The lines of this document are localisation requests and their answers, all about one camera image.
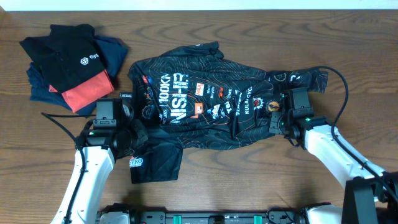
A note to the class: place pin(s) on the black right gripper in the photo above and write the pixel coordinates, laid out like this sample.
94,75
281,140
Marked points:
273,126

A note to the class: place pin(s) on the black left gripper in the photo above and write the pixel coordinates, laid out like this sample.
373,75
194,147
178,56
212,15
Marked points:
142,137

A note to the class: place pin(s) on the black printed cycling jersey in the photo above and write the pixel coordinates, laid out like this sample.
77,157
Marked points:
192,96

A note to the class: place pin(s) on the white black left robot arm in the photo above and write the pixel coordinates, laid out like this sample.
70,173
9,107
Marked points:
98,146

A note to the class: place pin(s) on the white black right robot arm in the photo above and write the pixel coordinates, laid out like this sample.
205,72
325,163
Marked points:
370,191

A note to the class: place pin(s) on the red folded shirt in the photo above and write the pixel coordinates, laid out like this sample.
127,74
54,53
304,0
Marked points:
78,93

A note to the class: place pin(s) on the navy folded shirt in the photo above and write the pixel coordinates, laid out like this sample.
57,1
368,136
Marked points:
112,53

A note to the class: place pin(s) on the black folded polo shirt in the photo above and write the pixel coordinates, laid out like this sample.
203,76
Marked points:
67,57

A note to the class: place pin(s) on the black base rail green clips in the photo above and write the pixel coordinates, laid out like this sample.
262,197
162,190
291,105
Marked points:
217,217

